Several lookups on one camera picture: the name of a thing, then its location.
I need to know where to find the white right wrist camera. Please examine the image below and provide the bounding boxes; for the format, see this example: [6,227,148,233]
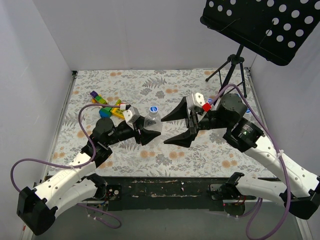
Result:
[186,92,212,112]

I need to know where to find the yellow window toy block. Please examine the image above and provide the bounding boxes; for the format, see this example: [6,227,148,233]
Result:
[110,107,125,120]

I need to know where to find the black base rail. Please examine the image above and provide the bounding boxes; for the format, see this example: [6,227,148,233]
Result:
[84,173,248,212]

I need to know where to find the green blue toy blocks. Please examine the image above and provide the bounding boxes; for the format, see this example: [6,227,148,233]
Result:
[99,107,113,118]

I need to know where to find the blue white bottle cap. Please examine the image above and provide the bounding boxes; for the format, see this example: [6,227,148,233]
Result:
[149,106,159,114]

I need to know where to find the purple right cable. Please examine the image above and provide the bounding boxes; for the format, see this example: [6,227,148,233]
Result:
[207,83,292,240]

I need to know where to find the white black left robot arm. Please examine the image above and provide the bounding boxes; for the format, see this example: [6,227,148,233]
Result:
[17,116,161,236]

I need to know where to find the toy block car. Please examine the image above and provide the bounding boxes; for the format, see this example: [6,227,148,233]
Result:
[90,91,109,105]

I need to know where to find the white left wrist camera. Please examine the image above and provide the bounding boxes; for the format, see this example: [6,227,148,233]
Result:
[123,106,140,127]

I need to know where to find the purple cable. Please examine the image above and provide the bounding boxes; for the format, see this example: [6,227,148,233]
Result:
[10,103,127,229]
[207,83,292,240]

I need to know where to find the black music stand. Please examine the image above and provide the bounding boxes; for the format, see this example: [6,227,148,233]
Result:
[200,0,320,88]

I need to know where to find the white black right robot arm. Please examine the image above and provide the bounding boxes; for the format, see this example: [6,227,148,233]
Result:
[161,92,320,220]

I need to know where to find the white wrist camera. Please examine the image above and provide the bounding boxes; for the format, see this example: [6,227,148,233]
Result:
[186,92,212,112]
[123,106,140,127]

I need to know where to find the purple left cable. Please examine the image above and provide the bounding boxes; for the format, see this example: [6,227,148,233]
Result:
[10,103,127,229]

